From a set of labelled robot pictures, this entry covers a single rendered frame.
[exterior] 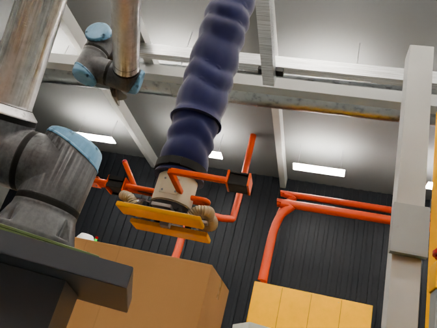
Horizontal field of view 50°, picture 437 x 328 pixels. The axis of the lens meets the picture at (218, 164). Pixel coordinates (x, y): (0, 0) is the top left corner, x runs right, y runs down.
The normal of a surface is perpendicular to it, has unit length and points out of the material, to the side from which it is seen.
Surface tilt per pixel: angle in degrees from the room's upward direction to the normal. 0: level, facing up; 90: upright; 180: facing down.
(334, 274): 90
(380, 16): 180
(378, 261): 90
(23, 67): 113
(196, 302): 90
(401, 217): 90
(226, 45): 81
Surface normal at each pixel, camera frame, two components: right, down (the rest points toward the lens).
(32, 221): 0.34, -0.58
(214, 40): 0.09, -0.55
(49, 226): 0.66, -0.43
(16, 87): 0.52, 0.18
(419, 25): -0.24, 0.88
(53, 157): 0.12, -0.35
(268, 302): -0.16, -0.45
